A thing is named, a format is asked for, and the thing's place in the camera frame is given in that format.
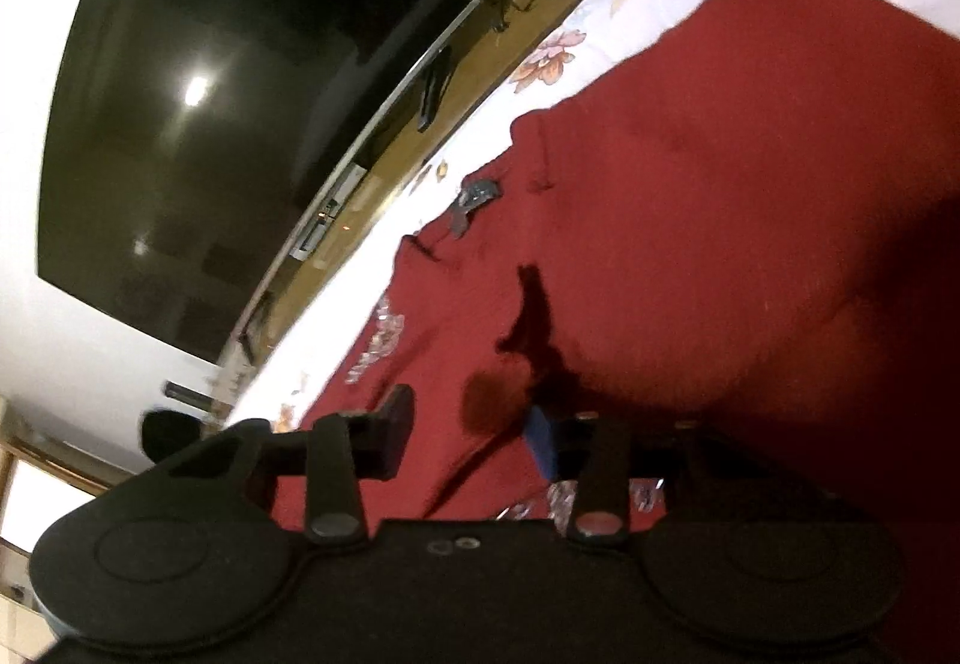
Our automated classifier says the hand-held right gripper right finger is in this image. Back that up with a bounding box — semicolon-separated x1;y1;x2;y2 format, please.
525;407;758;549

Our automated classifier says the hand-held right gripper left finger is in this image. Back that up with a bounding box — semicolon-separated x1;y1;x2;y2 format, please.
160;384;416;549

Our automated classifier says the red towel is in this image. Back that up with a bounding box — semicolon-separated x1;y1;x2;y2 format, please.
270;0;960;664

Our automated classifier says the silver set-top box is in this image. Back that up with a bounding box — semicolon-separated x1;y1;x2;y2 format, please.
289;161;368;262

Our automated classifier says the floral white bedsheet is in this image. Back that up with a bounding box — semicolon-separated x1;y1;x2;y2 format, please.
240;0;960;426

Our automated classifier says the black flat screen television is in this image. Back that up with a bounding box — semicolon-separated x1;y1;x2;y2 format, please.
37;0;481;365

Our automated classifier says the wooden frame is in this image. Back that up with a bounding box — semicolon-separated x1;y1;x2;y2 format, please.
0;394;115;560

